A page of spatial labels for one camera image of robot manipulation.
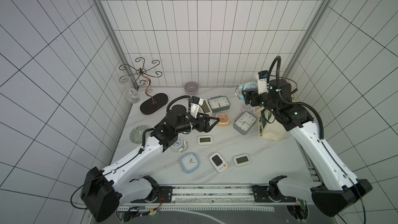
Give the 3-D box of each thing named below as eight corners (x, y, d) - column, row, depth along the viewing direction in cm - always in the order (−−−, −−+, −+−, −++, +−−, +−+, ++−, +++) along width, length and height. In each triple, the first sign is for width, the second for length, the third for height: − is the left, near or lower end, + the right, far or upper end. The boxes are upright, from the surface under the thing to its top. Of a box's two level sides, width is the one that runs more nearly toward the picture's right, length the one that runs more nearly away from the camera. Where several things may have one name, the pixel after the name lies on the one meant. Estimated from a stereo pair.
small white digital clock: (197, 144, 92) (197, 142, 89) (197, 138, 94) (197, 135, 92) (212, 144, 92) (212, 142, 89) (212, 138, 94) (212, 135, 92)
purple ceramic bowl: (184, 94, 116) (183, 90, 113) (185, 83, 124) (184, 79, 120) (198, 94, 116) (198, 90, 113) (198, 83, 124) (198, 79, 120)
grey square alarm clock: (226, 123, 101) (227, 121, 98) (240, 109, 109) (241, 106, 106) (244, 136, 95) (245, 134, 92) (257, 119, 103) (258, 117, 100)
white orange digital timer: (219, 173, 80) (220, 172, 78) (209, 158, 85) (209, 156, 83) (227, 167, 82) (228, 165, 80) (216, 152, 87) (217, 150, 85)
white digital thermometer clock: (235, 167, 83) (236, 166, 81) (232, 157, 86) (232, 155, 84) (251, 164, 84) (252, 163, 82) (247, 154, 87) (248, 152, 85)
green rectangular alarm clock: (212, 112, 105) (212, 110, 103) (207, 100, 112) (207, 98, 110) (231, 108, 108) (232, 106, 105) (225, 96, 115) (226, 94, 113)
